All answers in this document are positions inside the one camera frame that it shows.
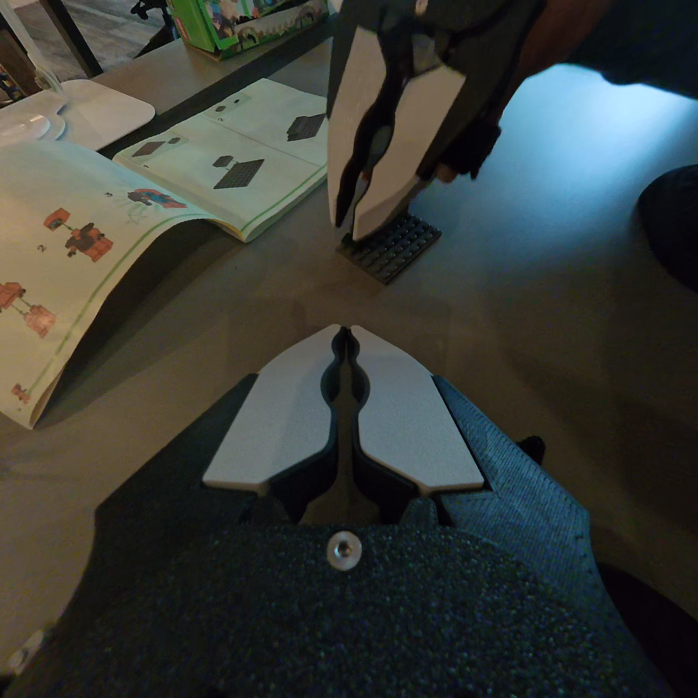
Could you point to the building instruction booklet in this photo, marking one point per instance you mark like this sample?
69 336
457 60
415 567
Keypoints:
82 218

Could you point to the person's right hand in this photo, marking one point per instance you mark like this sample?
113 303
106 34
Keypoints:
551 38

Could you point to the person's right forearm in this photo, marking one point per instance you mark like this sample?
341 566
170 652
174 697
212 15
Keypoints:
638 43

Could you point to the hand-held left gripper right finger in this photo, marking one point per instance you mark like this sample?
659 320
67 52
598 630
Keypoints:
420 431

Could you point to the green toy set box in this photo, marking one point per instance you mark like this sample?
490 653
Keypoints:
229 27

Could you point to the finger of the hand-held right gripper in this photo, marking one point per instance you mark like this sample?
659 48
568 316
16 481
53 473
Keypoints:
349 98
420 125

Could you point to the grey desk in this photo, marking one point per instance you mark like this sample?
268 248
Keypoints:
518 300

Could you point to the dark grey toy base plate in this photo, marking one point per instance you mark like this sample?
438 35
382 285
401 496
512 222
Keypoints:
398 248

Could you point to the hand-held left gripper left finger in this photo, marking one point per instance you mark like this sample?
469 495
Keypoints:
272 431

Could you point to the black textured pad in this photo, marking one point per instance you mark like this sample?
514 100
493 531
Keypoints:
673 229

